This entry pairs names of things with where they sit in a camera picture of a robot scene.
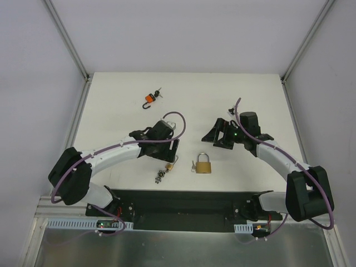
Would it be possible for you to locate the small brass padlock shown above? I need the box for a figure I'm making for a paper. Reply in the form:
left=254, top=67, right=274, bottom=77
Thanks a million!
left=165, top=155, right=179, bottom=172

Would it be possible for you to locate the key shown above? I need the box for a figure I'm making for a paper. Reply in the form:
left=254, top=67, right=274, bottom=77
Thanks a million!
left=191, top=160, right=196, bottom=172

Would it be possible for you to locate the large brass padlock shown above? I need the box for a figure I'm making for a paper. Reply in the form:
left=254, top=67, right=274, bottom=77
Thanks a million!
left=195, top=152, right=212, bottom=174

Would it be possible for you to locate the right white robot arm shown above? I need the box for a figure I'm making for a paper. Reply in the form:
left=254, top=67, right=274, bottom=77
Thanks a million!
left=201, top=112, right=334, bottom=221

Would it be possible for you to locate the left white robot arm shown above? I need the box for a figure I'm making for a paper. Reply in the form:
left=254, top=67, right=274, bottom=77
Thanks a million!
left=48, top=120, right=179, bottom=216

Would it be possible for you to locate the orange padlock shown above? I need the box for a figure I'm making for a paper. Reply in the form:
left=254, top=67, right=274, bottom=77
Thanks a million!
left=142, top=93, right=156, bottom=110

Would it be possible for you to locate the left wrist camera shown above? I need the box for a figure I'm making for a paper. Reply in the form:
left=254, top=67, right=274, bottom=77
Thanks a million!
left=162, top=120, right=176, bottom=131

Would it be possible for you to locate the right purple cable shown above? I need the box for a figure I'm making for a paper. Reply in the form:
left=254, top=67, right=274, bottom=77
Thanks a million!
left=233, top=97, right=335, bottom=245

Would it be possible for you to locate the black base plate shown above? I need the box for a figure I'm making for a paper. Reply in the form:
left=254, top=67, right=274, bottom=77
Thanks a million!
left=86, top=186, right=289, bottom=231

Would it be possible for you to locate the right white cable duct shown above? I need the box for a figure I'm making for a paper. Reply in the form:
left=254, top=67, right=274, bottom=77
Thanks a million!
left=234, top=223, right=254, bottom=234

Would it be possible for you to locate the white cable duct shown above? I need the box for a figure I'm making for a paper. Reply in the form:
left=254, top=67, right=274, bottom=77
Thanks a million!
left=47, top=218, right=123, bottom=231
left=234, top=223, right=254, bottom=234

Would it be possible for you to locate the left white cable duct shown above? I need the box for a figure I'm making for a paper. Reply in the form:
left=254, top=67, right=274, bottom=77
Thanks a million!
left=47, top=218, right=123, bottom=231

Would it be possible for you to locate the right aluminium frame post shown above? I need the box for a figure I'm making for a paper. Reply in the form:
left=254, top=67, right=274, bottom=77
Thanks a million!
left=280, top=0, right=339, bottom=84

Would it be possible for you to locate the aluminium frame post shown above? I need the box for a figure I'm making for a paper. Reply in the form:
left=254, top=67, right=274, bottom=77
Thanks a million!
left=41, top=0, right=94, bottom=83
left=280, top=0, right=339, bottom=84

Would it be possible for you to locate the left aluminium frame post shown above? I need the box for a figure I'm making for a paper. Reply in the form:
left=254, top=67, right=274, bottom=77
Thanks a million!
left=41, top=0, right=94, bottom=83

